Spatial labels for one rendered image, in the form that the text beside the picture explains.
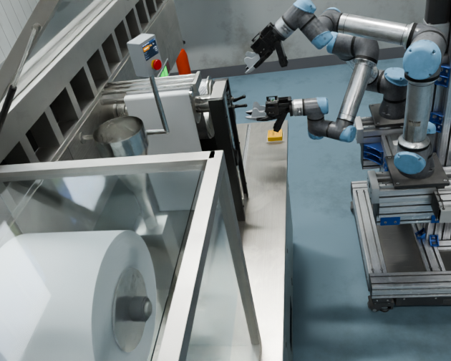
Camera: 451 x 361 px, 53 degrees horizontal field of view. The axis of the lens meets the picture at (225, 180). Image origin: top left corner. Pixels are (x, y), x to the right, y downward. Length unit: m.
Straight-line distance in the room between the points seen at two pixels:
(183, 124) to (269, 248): 0.55
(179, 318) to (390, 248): 2.07
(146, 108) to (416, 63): 0.94
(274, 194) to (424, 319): 1.13
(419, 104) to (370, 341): 1.26
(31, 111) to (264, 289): 0.90
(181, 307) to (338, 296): 2.05
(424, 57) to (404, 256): 1.24
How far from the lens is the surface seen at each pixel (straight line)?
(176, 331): 0.64
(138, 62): 1.32
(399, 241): 2.67
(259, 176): 2.01
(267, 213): 1.81
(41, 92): 1.40
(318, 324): 2.56
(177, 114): 1.64
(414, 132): 1.85
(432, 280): 2.49
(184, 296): 0.68
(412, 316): 2.63
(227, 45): 4.99
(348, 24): 1.88
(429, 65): 1.69
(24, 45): 1.03
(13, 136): 1.27
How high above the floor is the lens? 2.11
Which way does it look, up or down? 37 degrees down
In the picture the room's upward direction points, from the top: 12 degrees counter-clockwise
